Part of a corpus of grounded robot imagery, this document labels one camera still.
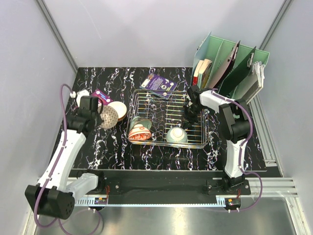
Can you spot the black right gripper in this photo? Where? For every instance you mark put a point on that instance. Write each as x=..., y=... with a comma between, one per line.
x=188, y=121

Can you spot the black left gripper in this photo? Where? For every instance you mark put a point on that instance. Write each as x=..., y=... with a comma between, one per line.
x=99, y=118

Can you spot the orange bowl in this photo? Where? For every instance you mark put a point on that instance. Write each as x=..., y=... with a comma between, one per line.
x=118, y=106

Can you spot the wire dish rack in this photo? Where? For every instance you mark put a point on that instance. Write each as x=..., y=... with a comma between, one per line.
x=167, y=113

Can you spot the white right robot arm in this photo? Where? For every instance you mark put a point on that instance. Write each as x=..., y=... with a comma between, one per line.
x=235, y=123

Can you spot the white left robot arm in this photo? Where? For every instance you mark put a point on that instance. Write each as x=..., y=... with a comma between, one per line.
x=61, y=159

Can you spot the red spine book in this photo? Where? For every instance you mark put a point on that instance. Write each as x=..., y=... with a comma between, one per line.
x=195, y=80

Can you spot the purple rabbit picture book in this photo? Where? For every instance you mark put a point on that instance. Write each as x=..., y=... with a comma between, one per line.
x=102, y=98

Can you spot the pale green upturned bowl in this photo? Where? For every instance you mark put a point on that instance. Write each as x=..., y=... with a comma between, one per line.
x=177, y=134

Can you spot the cream paperback book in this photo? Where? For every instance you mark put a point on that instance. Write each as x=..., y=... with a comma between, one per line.
x=202, y=71

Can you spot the dark purple paperback book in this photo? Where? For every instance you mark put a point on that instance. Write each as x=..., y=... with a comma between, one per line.
x=158, y=85

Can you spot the pink clipboard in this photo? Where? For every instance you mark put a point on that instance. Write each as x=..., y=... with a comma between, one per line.
x=223, y=63

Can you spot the mint green file organizer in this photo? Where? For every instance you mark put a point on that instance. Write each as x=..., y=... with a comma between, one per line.
x=209, y=47

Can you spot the teal bird patterned bowl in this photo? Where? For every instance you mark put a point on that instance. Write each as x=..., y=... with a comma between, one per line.
x=147, y=123

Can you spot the red white floral bowl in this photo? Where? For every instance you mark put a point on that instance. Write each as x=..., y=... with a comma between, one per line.
x=139, y=133

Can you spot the dark green clipboard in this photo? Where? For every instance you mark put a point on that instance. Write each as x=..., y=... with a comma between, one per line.
x=237, y=75

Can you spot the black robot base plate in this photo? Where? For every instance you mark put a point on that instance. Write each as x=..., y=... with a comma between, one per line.
x=170, y=188

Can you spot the aluminium frame rail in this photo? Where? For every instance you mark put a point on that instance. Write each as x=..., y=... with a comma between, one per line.
x=264, y=188

